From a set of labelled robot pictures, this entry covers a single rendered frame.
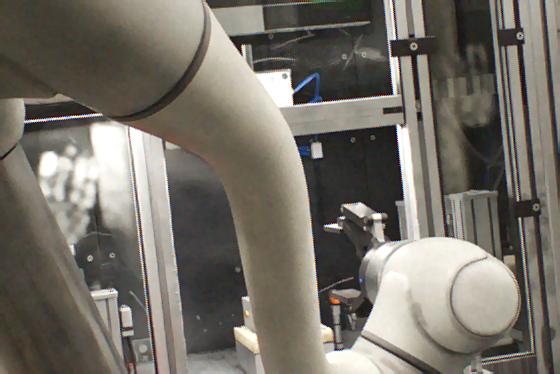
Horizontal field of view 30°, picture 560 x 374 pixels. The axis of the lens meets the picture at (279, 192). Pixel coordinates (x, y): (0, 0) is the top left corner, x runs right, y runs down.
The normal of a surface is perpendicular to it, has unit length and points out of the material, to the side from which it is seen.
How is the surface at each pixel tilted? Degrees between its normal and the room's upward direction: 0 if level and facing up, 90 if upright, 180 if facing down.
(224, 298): 90
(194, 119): 145
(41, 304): 98
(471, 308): 90
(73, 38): 135
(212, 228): 90
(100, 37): 125
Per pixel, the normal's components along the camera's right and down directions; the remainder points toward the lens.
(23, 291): 0.47, 0.21
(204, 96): 0.65, 0.57
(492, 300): 0.30, 0.02
